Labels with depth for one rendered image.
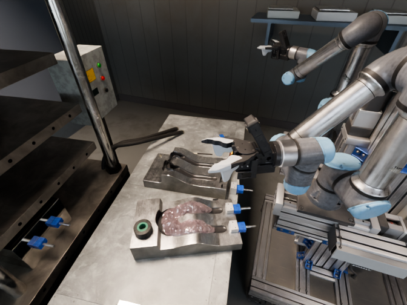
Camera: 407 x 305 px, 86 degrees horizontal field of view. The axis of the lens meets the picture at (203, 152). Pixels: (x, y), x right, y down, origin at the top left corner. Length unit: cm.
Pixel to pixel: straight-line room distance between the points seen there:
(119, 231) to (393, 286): 177
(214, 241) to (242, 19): 262
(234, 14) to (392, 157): 263
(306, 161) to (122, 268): 90
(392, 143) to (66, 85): 147
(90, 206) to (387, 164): 136
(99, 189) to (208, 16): 248
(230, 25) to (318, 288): 282
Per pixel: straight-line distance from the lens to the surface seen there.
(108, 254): 122
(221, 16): 318
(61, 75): 148
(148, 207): 117
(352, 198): 92
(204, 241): 106
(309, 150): 64
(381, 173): 85
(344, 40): 130
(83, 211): 144
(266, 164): 63
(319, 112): 79
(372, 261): 118
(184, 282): 109
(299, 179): 70
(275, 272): 181
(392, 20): 262
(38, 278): 132
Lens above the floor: 182
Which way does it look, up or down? 39 degrees down
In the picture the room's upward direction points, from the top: straight up
